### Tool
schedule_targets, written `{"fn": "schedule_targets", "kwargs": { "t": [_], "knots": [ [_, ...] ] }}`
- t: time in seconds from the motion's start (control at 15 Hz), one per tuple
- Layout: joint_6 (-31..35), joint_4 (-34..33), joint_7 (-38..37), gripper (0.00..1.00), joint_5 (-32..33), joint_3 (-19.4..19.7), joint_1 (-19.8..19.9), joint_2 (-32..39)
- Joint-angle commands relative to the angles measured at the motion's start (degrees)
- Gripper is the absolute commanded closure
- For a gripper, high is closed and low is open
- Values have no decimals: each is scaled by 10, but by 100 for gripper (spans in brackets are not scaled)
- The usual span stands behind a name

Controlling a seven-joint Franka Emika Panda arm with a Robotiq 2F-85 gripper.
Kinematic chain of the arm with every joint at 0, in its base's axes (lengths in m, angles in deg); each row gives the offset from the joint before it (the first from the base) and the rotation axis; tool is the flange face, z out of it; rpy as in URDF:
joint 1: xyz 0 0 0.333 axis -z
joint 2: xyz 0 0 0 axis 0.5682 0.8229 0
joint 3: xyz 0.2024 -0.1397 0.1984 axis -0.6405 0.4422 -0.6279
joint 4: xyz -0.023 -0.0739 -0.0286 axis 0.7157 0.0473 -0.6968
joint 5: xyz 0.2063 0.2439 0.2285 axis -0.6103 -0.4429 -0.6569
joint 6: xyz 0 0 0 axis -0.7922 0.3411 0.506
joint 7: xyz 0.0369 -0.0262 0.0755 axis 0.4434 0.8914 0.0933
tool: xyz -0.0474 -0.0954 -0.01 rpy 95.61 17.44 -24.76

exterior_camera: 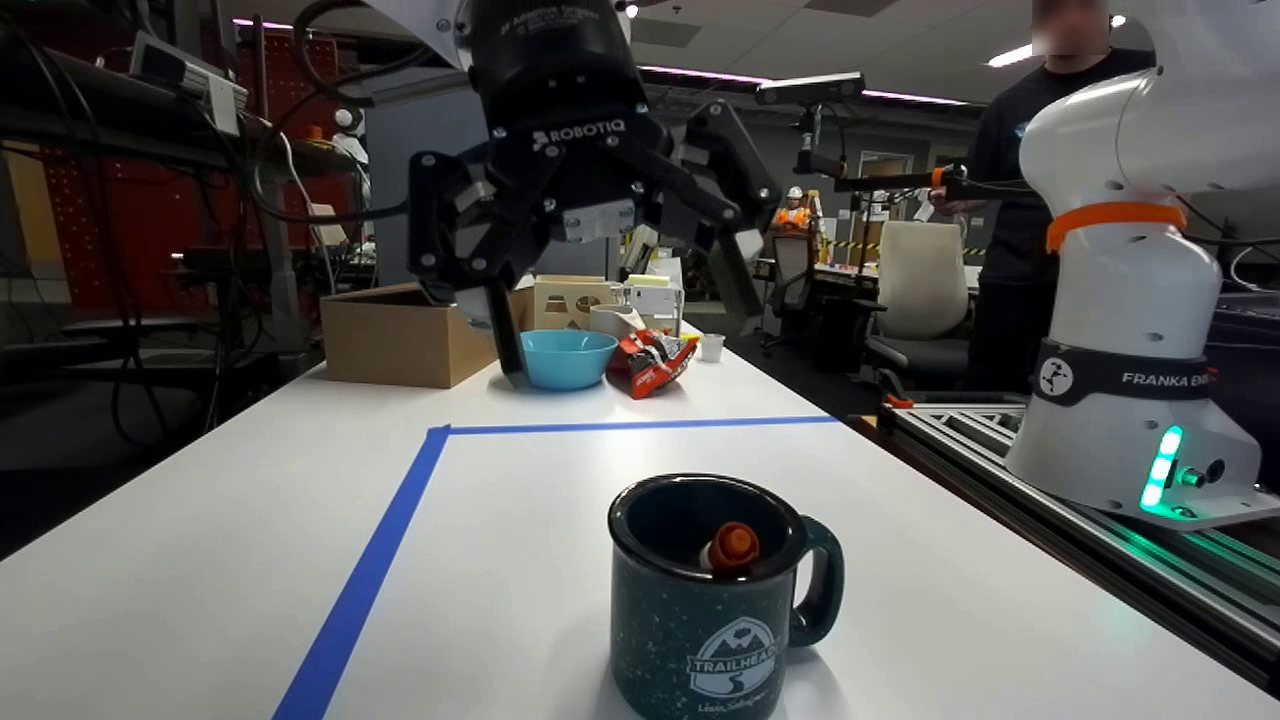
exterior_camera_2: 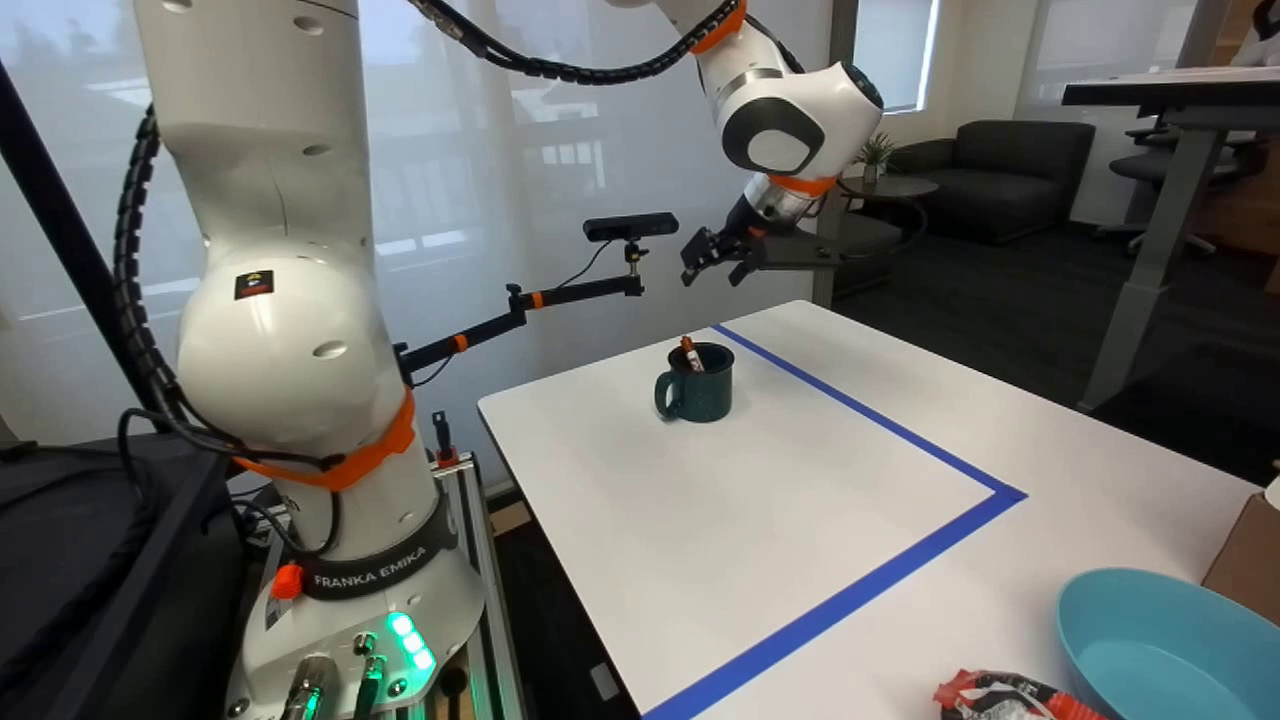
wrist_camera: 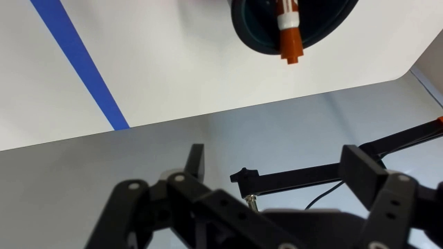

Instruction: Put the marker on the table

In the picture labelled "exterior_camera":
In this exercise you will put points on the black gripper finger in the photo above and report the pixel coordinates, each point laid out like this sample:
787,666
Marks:
725,167
446,224

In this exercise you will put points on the small white box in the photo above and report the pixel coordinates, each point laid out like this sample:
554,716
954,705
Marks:
658,304

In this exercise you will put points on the small beige box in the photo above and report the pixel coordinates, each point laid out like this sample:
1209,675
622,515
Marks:
582,304

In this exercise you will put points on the small white cup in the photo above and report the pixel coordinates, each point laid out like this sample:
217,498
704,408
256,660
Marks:
714,345

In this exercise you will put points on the blue tape line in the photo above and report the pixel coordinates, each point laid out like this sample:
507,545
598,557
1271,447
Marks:
384,532

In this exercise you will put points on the person in black shirt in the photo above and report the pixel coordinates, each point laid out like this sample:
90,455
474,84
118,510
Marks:
1007,266

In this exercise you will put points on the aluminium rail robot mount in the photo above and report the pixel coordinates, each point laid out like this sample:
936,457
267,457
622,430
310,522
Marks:
1065,532

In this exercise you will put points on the white office chair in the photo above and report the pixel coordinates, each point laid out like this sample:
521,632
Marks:
920,272

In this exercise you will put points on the open cardboard box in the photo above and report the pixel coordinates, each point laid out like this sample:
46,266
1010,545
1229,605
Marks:
384,342

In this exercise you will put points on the dark green speckled mug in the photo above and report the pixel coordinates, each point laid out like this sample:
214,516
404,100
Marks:
682,626

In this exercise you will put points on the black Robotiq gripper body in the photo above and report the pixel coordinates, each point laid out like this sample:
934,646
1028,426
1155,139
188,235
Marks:
565,106

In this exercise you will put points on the red tool cabinet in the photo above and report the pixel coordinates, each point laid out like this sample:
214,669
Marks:
123,224

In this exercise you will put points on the grey device box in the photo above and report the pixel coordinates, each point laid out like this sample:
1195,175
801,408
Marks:
184,75

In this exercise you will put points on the brown marker with orange cap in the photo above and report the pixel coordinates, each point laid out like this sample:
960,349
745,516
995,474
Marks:
733,545

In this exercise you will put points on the light blue bowl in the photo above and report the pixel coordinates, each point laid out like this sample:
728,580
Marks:
565,363

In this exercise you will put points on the figure in orange vest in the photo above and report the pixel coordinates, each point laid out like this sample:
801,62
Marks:
796,223

